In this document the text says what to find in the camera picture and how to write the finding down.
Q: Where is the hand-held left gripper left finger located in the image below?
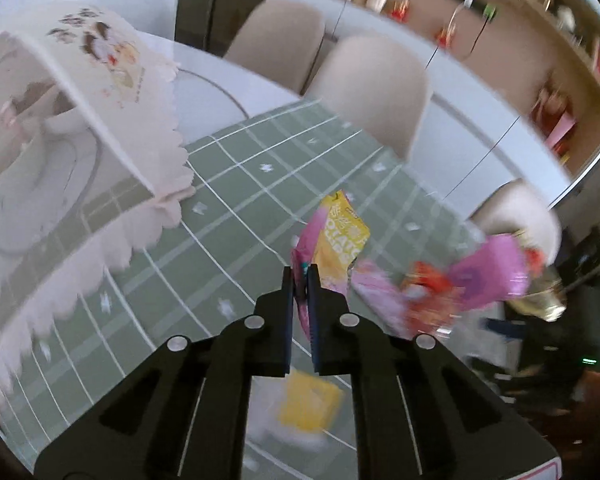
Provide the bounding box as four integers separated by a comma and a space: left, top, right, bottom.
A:
34, 266, 295, 480

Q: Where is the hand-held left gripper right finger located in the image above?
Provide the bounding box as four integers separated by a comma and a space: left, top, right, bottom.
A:
306, 262, 563, 480

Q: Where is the yellow translucent plastic bag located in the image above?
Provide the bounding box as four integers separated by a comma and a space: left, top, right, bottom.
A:
505, 255, 569, 322

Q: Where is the yellow and pink snack packet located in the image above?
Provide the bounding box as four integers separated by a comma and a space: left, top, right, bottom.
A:
290, 190, 371, 342

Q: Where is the pale pink wrapper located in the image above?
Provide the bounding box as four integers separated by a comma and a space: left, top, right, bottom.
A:
352, 260, 417, 337

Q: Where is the yellow square packet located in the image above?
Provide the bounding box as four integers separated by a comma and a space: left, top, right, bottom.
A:
277, 372, 345, 434

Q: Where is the green checked tablecloth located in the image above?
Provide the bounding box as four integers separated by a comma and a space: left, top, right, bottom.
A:
0, 100, 486, 480

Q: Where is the pink plastic bin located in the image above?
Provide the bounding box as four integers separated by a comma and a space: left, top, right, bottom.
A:
447, 234, 531, 312

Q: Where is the small red packet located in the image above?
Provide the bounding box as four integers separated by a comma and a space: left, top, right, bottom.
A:
400, 260, 462, 332

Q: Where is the beige chair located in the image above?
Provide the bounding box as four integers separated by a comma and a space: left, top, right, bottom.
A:
302, 35, 433, 162
469, 180, 564, 262
222, 0, 327, 94

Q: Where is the red plush doll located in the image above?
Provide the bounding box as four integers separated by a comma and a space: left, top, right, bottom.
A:
530, 82, 579, 157

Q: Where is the white sideboard cabinet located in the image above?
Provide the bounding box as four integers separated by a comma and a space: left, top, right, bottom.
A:
267, 0, 576, 211

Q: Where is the white printed food cover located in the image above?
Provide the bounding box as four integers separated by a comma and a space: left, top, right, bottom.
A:
0, 2, 197, 391

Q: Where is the dark glossy cabinet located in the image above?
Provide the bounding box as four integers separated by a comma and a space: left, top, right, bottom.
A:
175, 0, 272, 57

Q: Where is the wooden wall shelf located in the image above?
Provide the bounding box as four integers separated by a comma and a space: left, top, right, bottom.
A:
400, 0, 600, 177

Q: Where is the white cable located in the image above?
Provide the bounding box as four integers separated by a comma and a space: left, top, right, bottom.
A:
422, 0, 477, 69

